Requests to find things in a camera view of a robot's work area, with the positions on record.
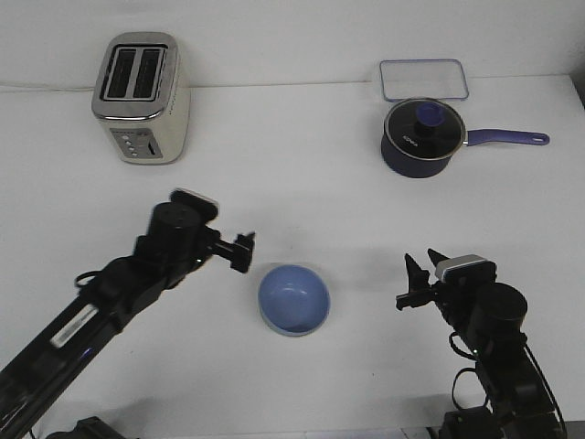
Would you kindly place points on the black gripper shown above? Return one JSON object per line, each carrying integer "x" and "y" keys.
{"x": 487, "y": 317}
{"x": 178, "y": 241}

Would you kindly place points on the blue bowl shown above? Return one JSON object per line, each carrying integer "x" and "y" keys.
{"x": 293, "y": 300}

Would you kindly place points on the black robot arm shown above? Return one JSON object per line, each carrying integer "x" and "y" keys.
{"x": 105, "y": 305}
{"x": 518, "y": 400}

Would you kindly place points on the dark blue saucepan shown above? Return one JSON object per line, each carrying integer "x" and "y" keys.
{"x": 426, "y": 161}

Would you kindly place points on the glass pot lid blue knob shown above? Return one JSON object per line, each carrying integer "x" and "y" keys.
{"x": 425, "y": 121}

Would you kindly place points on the white and steel toaster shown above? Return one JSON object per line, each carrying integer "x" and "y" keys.
{"x": 141, "y": 98}

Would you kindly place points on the clear container blue rim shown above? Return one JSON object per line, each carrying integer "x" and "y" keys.
{"x": 440, "y": 79}

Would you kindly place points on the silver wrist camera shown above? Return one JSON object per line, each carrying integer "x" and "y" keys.
{"x": 448, "y": 270}
{"x": 196, "y": 199}

